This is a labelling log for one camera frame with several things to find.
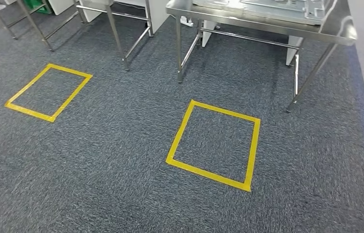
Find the stainless steel workbench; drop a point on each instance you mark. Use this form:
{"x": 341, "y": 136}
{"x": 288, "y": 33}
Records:
{"x": 265, "y": 25}

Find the yellow floor tape square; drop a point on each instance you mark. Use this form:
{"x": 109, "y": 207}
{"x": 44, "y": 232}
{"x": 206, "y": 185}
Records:
{"x": 178, "y": 138}

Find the white panel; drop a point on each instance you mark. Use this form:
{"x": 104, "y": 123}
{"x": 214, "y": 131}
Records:
{"x": 208, "y": 35}
{"x": 61, "y": 5}

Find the white power strip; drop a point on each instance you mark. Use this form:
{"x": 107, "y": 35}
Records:
{"x": 186, "y": 21}

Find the machined aluminium panel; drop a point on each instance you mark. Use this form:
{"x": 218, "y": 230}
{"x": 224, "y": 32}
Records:
{"x": 265, "y": 9}

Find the green plastic crate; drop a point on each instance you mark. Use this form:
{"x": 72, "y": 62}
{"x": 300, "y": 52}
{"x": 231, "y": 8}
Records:
{"x": 41, "y": 7}

